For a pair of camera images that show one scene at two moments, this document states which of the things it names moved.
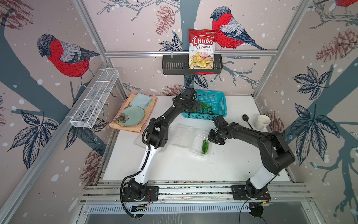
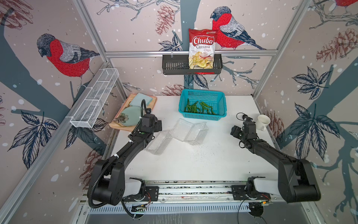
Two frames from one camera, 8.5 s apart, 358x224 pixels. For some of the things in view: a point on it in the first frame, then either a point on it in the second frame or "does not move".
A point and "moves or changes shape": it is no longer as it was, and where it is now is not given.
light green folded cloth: x=141 y=100 does not move
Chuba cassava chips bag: x=202 y=48 does not move
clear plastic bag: x=190 y=138 moves or changes shape
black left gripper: x=195 y=108 to x=157 y=125
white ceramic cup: x=261 y=122 does not move
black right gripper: x=210 y=138 to x=235 y=130
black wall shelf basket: x=179 y=65 does not move
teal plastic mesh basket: x=202 y=110 does not move
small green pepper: x=203 y=106 does not move
